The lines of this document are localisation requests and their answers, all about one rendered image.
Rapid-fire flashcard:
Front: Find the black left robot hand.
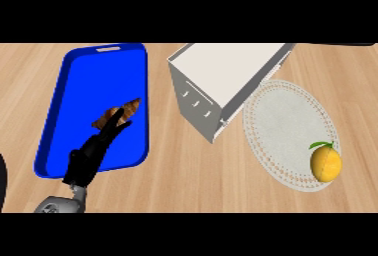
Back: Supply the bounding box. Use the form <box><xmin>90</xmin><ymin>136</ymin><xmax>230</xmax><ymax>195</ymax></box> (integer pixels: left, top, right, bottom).
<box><xmin>62</xmin><ymin>108</ymin><xmax>134</xmax><ymax>188</ymax></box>

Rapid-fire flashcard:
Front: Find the white tiered shelf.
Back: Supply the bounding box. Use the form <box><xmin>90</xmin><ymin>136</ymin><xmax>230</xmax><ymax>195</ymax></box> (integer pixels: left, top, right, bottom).
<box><xmin>167</xmin><ymin>42</ymin><xmax>298</xmax><ymax>145</ymax></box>

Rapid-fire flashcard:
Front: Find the brown croissant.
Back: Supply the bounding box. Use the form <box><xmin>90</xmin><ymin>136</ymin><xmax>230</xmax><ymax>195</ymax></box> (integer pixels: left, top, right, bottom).
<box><xmin>90</xmin><ymin>97</ymin><xmax>143</xmax><ymax>130</ymax></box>

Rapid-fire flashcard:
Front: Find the black curved object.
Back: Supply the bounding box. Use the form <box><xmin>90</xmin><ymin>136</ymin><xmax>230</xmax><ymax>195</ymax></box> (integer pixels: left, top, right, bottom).
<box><xmin>0</xmin><ymin>153</ymin><xmax>9</xmax><ymax>213</ymax></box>

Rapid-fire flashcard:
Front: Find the blue tray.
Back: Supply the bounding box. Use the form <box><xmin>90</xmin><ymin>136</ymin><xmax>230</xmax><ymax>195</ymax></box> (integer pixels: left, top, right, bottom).
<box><xmin>32</xmin><ymin>42</ymin><xmax>150</xmax><ymax>180</ymax></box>

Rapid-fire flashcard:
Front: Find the yellow lemon with leaf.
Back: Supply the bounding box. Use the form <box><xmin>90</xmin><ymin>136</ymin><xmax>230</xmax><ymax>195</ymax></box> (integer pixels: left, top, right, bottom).
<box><xmin>307</xmin><ymin>141</ymin><xmax>344</xmax><ymax>183</ymax></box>

